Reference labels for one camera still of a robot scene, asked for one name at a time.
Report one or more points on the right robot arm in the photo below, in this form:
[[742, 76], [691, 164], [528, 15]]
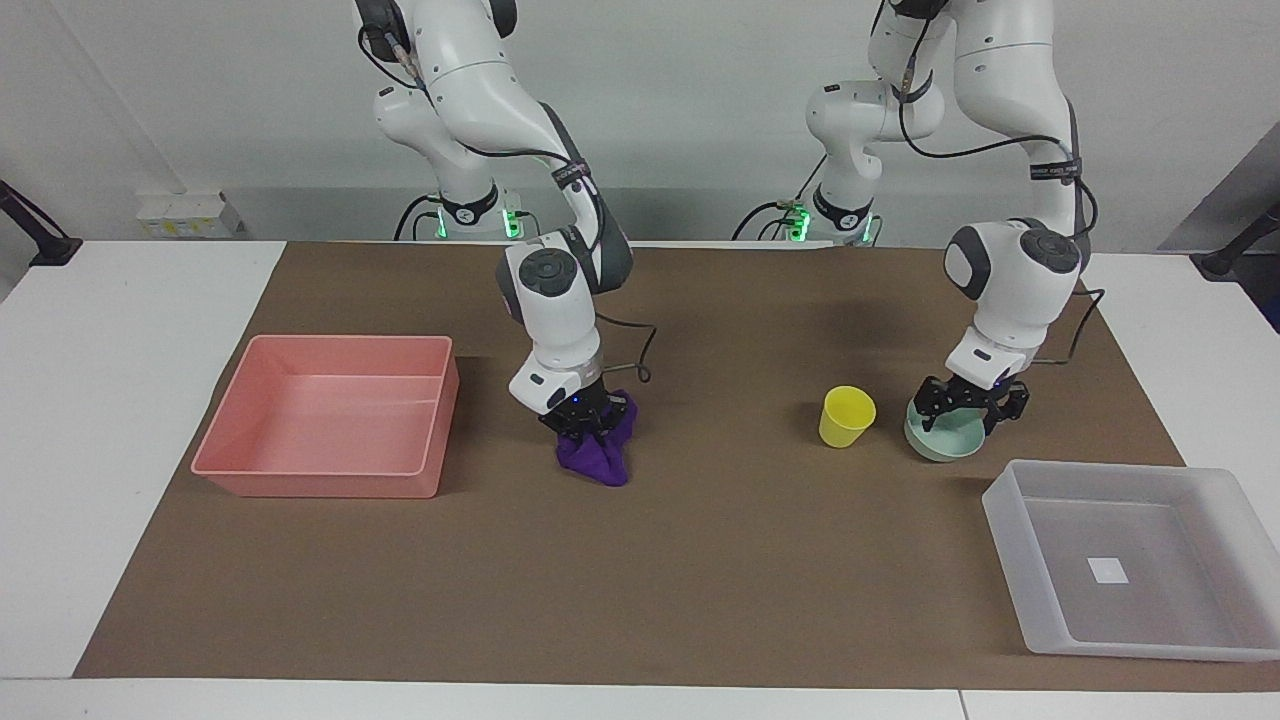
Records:
[[470, 80]]

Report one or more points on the black stand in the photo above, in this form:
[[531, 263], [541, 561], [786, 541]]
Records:
[[45, 240], [1235, 250]]

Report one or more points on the white power strip box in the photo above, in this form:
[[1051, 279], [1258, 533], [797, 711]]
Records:
[[185, 215]]

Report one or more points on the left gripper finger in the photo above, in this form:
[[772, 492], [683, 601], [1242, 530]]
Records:
[[1008, 405], [938, 400]]

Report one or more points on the translucent white plastic tray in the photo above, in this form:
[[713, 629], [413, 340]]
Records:
[[1140, 560]]

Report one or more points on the mint green bowl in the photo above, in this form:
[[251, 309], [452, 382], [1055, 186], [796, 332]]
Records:
[[945, 442]]

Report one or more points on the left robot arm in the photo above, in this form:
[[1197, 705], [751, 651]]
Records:
[[1010, 80]]

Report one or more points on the purple cloth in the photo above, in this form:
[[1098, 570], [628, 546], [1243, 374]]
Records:
[[600, 460]]

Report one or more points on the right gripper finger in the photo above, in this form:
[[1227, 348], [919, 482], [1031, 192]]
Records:
[[562, 426], [612, 410]]

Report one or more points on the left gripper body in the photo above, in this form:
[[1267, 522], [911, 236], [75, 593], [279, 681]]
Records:
[[981, 387]]

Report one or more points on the yellow plastic cup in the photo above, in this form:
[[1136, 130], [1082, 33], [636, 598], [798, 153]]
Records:
[[846, 415]]

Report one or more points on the pink plastic box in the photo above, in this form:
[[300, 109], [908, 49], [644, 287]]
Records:
[[330, 420]]

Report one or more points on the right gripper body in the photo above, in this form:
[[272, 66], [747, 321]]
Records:
[[584, 399]]

